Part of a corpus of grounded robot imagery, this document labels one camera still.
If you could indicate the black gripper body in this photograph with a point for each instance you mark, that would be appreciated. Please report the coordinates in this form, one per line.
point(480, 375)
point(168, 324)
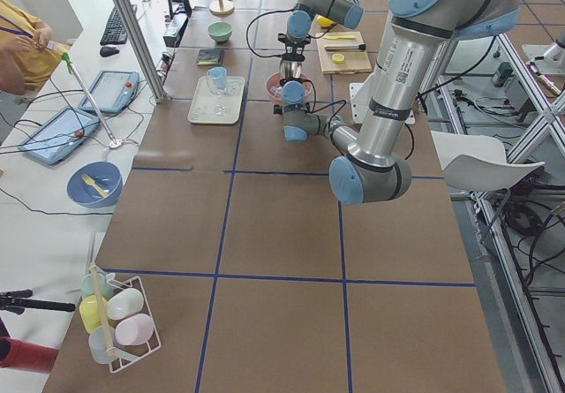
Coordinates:
point(293, 50)

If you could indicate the steel ice scoop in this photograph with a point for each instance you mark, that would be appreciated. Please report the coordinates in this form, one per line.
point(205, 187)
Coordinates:
point(290, 69)

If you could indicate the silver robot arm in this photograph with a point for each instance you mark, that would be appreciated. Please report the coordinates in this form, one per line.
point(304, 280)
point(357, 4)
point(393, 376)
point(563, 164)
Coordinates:
point(368, 169)
point(347, 13)

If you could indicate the light blue cup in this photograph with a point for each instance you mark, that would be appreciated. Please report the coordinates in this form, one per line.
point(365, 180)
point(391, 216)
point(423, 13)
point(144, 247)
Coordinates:
point(217, 78)

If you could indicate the white cup in rack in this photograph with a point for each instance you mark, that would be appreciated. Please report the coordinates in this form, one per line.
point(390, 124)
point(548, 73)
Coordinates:
point(126, 303)

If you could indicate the green cup in rack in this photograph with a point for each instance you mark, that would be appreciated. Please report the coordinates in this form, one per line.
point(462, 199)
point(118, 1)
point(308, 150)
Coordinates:
point(106, 289)

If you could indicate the pink cup in rack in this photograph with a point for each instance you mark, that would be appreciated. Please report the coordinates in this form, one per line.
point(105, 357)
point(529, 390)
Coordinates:
point(134, 330)

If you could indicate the white cup rack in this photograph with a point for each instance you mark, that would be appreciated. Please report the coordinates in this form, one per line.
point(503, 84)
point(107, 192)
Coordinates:
point(126, 356)

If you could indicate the yellow cup in rack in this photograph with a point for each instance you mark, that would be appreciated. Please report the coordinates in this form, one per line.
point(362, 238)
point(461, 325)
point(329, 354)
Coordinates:
point(89, 313)

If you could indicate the grey cup in rack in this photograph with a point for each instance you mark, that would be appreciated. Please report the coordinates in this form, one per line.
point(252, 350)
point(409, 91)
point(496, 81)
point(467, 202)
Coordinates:
point(98, 348)

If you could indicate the pink bowl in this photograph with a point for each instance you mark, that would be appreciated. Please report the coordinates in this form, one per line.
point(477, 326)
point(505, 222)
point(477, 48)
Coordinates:
point(275, 79)

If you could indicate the lemon half slice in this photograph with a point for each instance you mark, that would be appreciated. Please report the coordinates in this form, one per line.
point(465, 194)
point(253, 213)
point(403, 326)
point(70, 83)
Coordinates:
point(338, 58)

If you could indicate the wooden cutting board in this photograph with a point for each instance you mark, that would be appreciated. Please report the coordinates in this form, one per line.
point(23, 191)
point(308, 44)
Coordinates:
point(356, 62)

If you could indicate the yellow lemon near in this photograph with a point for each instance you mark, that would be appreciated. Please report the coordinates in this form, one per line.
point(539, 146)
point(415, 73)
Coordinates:
point(324, 22)

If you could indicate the yellow plastic knife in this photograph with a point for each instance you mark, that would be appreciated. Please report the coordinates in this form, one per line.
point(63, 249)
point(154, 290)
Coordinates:
point(347, 37)

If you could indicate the green bowl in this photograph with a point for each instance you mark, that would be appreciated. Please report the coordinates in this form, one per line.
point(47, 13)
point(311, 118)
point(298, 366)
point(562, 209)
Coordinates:
point(220, 31)

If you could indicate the steel cylinder muddler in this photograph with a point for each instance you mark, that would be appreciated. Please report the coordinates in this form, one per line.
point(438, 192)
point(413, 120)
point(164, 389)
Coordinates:
point(346, 48)

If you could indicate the wooden mug tree stand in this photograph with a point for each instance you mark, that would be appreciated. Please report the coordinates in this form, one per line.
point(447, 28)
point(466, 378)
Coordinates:
point(221, 7)

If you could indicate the clear wine glass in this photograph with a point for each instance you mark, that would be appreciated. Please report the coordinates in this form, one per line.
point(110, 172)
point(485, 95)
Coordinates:
point(216, 92)

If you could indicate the grey yellow cloth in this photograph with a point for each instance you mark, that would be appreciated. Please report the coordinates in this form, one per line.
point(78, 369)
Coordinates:
point(210, 57)

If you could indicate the cream bear tray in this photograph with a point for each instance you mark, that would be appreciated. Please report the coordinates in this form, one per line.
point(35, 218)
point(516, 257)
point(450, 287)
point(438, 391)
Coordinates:
point(210, 109)

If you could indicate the black keyboard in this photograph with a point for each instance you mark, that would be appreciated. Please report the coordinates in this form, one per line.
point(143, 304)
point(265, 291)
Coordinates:
point(114, 32)

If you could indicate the black computer mouse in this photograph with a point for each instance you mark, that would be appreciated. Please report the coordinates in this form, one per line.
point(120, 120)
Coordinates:
point(108, 51)

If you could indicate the teach pendant far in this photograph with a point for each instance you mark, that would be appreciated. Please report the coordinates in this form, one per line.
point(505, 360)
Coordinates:
point(114, 90)

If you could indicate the teach pendant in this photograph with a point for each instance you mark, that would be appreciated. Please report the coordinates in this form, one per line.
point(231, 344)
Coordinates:
point(114, 90)
point(55, 140)

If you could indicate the green tipped metal rod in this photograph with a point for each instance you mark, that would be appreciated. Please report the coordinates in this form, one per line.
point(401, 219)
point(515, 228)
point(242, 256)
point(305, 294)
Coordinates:
point(114, 142)

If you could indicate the white chair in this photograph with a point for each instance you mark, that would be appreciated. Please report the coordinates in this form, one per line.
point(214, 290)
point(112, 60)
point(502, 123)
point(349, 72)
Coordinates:
point(478, 163)

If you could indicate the blue bowl off table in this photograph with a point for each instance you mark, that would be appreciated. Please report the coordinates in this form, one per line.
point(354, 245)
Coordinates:
point(96, 185)

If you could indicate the teach pendant near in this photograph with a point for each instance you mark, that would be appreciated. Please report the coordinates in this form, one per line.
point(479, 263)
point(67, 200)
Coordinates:
point(55, 140)

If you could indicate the person in yellow shirt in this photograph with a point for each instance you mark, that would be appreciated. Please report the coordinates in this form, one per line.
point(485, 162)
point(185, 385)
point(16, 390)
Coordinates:
point(29, 54)

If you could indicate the red fire extinguisher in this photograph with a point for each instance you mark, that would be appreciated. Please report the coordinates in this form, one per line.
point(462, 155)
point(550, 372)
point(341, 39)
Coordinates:
point(25, 356)

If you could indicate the aluminium frame post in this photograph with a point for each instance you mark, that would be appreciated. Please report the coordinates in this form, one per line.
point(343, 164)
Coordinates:
point(140, 49)

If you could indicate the black camera tripod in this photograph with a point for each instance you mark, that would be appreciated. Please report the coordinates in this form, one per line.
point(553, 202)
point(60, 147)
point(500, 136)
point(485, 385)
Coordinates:
point(17, 302)

